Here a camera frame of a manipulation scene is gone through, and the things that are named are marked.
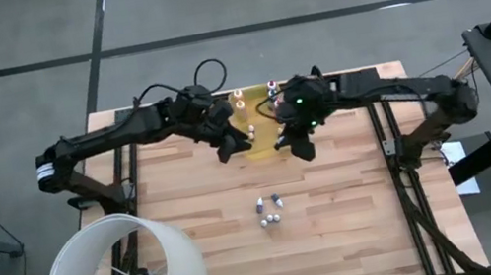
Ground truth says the yellow translucent plastic tray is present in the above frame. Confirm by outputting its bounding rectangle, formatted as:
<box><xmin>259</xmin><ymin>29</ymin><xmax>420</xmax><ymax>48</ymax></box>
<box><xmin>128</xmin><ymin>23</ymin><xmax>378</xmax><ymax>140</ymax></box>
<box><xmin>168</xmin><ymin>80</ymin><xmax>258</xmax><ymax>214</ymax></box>
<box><xmin>227</xmin><ymin>79</ymin><xmax>297</xmax><ymax>164</ymax></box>

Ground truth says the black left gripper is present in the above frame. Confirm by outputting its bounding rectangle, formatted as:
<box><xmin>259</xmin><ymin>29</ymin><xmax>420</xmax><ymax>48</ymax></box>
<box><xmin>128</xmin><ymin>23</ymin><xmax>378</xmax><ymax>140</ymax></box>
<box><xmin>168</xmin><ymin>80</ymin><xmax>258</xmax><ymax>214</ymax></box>
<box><xmin>167</xmin><ymin>77</ymin><xmax>255</xmax><ymax>172</ymax></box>

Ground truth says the white paper sheet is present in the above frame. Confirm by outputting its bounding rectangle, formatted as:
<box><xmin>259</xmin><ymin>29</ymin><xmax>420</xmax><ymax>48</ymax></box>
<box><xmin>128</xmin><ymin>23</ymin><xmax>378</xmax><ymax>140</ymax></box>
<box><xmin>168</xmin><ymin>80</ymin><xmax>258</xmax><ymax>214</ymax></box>
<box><xmin>439</xmin><ymin>138</ymin><xmax>482</xmax><ymax>199</ymax></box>

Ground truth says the black stand beam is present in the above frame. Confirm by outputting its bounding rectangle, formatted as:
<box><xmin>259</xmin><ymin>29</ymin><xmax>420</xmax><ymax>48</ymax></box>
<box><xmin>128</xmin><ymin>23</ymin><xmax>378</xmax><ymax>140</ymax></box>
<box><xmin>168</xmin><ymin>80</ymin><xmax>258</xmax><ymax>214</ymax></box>
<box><xmin>443</xmin><ymin>128</ymin><xmax>491</xmax><ymax>188</ymax></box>

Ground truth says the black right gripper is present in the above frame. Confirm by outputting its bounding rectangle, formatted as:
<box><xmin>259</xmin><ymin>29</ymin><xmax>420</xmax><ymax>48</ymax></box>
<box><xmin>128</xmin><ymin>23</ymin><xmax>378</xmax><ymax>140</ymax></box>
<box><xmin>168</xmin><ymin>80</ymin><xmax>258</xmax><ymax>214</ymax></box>
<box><xmin>264</xmin><ymin>68</ymin><xmax>347</xmax><ymax>167</ymax></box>

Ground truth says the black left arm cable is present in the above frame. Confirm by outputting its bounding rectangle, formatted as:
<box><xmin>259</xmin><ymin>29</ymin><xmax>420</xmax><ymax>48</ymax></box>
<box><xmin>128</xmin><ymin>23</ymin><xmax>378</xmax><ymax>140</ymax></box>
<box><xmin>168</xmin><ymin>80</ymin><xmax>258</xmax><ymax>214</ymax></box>
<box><xmin>129</xmin><ymin>56</ymin><xmax>232</xmax><ymax>109</ymax></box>

